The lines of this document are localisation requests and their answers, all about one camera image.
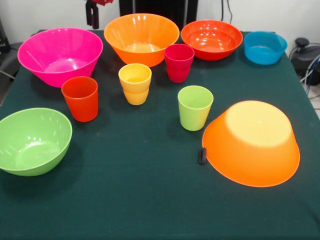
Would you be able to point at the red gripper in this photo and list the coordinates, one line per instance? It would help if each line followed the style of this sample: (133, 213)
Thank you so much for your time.
(103, 2)

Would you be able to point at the pink plastic bowl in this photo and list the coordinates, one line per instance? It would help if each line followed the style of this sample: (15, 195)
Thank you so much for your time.
(57, 50)

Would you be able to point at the orange plastic bowl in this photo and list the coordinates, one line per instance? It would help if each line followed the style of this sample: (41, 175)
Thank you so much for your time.
(141, 32)
(250, 150)

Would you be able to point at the red plastic cup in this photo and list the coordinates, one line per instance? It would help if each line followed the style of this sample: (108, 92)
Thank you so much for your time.
(80, 105)

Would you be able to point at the green plastic bowl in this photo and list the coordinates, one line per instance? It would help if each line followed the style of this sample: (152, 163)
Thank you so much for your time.
(32, 135)

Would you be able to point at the yellow plastic cup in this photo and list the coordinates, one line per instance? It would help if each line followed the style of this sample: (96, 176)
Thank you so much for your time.
(135, 87)

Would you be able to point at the crimson plastic cup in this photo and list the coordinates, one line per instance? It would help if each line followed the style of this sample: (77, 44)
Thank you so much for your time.
(178, 67)

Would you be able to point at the red plastic bowl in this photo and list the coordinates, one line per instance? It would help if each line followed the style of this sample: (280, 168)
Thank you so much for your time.
(212, 37)

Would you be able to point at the green plastic cup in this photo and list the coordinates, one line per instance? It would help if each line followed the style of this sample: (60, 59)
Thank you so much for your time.
(195, 112)

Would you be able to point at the blue plastic bowl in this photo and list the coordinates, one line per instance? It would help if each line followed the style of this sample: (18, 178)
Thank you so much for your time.
(265, 50)

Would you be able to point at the small black finger pad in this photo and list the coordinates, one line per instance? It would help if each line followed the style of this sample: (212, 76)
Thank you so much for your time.
(202, 156)

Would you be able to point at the dark green tablecloth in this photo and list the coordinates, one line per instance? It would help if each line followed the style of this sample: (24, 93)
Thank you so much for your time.
(160, 205)

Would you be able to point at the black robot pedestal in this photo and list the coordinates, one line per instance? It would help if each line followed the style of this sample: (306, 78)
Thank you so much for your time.
(155, 7)

